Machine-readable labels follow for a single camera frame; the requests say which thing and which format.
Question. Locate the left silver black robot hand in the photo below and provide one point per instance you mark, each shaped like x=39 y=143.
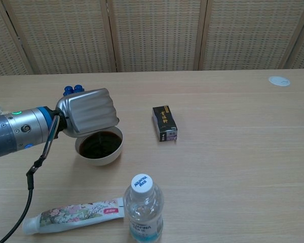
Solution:
x=91 y=108

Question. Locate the black box with gold print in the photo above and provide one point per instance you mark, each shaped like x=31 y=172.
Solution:
x=165 y=122

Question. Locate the woven bamboo folding screen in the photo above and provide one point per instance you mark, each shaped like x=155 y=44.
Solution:
x=152 y=35

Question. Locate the blue building block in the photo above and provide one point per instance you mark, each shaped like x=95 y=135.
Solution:
x=74 y=89

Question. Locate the clear bottle with white cap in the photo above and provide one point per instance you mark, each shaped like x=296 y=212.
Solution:
x=143 y=210

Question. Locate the floral toothpaste tube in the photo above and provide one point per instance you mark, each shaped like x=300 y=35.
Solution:
x=71 y=215

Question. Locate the cup of dark liquid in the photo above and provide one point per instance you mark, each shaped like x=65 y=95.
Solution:
x=101 y=152

